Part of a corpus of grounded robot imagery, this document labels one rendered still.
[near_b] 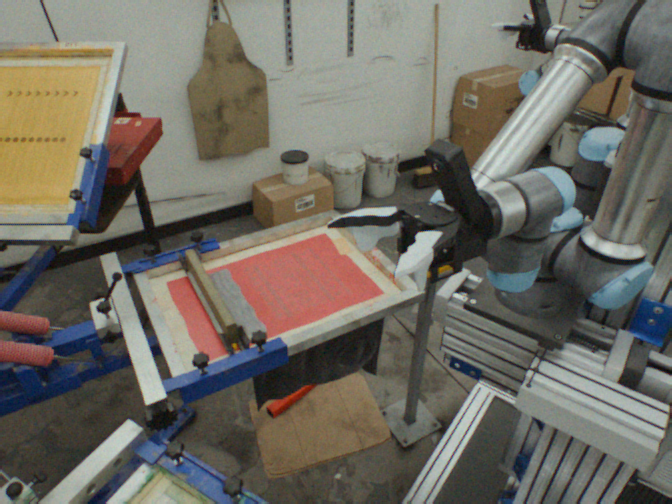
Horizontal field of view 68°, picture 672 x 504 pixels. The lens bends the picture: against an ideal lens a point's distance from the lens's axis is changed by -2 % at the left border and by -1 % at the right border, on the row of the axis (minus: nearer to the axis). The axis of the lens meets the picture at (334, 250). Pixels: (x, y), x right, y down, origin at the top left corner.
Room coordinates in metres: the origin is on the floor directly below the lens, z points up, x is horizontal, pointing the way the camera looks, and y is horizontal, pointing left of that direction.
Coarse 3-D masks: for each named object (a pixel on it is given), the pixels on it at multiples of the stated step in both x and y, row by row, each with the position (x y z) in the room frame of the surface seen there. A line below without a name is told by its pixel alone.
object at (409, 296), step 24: (312, 216) 1.66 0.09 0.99; (336, 216) 1.66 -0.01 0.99; (240, 240) 1.49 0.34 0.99; (264, 240) 1.52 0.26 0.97; (168, 264) 1.35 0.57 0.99; (384, 264) 1.35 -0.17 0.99; (144, 288) 1.22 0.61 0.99; (408, 288) 1.22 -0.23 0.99; (360, 312) 1.11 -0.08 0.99; (384, 312) 1.13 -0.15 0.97; (168, 336) 1.01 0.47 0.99; (288, 336) 1.01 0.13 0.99; (312, 336) 1.01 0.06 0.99; (168, 360) 0.92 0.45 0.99
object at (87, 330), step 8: (72, 328) 0.99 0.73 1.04; (80, 328) 0.99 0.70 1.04; (88, 328) 0.99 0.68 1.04; (120, 328) 1.01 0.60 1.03; (56, 336) 0.96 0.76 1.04; (64, 336) 0.96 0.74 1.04; (72, 336) 0.96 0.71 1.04; (80, 336) 0.96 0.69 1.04; (88, 336) 0.96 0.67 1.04; (96, 336) 0.97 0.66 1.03; (120, 336) 1.00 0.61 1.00; (56, 344) 0.93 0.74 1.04; (64, 344) 0.93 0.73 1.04; (72, 344) 0.94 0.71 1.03; (80, 344) 0.95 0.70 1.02; (56, 352) 0.92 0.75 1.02; (64, 352) 0.93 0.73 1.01; (72, 352) 0.94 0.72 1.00
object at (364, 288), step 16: (336, 272) 1.35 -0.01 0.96; (352, 272) 1.35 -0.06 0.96; (352, 288) 1.27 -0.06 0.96; (368, 288) 1.27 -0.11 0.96; (256, 304) 1.19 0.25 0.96; (336, 304) 1.19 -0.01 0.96; (352, 304) 1.19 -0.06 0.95; (192, 320) 1.11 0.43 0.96; (208, 320) 1.11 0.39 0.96; (272, 320) 1.11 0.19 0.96; (288, 320) 1.11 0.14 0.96; (304, 320) 1.11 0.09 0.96; (192, 336) 1.04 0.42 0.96; (208, 336) 1.05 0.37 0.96; (272, 336) 1.05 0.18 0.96; (208, 352) 0.98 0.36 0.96; (224, 352) 0.98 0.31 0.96
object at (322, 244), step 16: (304, 240) 1.55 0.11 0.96; (320, 240) 1.55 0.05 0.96; (256, 256) 1.44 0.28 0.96; (272, 256) 1.44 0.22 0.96; (320, 256) 1.44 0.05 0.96; (336, 256) 1.44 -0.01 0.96; (208, 272) 1.35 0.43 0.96; (240, 272) 1.35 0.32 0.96; (176, 288) 1.26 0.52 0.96; (192, 288) 1.26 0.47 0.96; (240, 288) 1.27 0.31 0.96; (176, 304) 1.19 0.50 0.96; (192, 304) 1.19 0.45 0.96
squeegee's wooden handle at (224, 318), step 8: (192, 256) 1.30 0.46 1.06; (192, 264) 1.26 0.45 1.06; (200, 264) 1.26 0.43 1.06; (192, 272) 1.27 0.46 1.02; (200, 272) 1.22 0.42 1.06; (200, 280) 1.18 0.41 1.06; (208, 280) 1.18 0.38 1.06; (200, 288) 1.20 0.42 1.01; (208, 288) 1.14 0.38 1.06; (208, 296) 1.12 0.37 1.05; (216, 296) 1.10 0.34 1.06; (208, 304) 1.14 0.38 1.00; (216, 304) 1.07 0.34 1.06; (224, 304) 1.07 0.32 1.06; (216, 312) 1.06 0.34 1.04; (224, 312) 1.03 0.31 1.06; (224, 320) 1.00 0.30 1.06; (232, 320) 1.00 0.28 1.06; (224, 328) 1.00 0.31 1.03; (232, 328) 0.99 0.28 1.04; (232, 336) 0.99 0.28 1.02; (232, 344) 0.98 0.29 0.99
